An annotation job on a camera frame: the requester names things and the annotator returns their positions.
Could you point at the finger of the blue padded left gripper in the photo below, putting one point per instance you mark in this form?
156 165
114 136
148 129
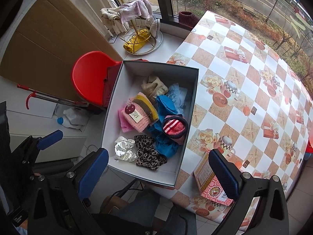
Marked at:
49 140

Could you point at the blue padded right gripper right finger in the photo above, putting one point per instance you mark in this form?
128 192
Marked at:
226 173

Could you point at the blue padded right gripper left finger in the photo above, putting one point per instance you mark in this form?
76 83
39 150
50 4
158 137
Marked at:
92 169

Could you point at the cream polka dot scrunchie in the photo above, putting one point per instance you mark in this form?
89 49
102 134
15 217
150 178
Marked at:
124 149

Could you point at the leopard print scrunchie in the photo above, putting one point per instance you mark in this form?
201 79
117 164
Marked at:
147 155

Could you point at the pink sponge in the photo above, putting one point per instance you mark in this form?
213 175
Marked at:
125 125

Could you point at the pink knit hat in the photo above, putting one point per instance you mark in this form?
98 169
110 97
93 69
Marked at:
140 112

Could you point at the light blue fluffy cloth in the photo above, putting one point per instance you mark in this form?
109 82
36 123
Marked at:
178 96

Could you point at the beige sock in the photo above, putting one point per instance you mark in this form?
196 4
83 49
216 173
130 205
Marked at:
152 87

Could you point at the red patterned carton box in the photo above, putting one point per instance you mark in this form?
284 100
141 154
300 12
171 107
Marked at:
208 184

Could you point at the plastic bottle blue cap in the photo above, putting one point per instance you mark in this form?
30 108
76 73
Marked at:
73 118

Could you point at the wooden chair seat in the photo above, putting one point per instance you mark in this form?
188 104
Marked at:
112 204

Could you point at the red plastic chair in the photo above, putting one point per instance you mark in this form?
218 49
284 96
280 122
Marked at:
94 75

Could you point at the brown cardboard sheet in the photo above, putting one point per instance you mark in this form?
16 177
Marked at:
46 44

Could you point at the checkered patterned tablecloth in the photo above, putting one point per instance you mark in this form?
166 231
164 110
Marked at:
249 104

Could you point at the grey cardboard box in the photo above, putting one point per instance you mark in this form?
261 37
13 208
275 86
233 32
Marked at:
128 85

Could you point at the yellow cloth in rack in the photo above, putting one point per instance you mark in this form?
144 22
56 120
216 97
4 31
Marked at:
137 41

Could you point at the pink white hanging cloth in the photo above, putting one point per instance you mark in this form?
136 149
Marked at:
118 18

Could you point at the dark red knit pot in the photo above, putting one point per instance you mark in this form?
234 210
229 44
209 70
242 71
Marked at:
188 19

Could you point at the red handled mop pole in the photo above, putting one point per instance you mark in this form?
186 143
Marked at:
48 97

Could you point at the gold wire rack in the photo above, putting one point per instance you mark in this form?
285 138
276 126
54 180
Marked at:
136 25

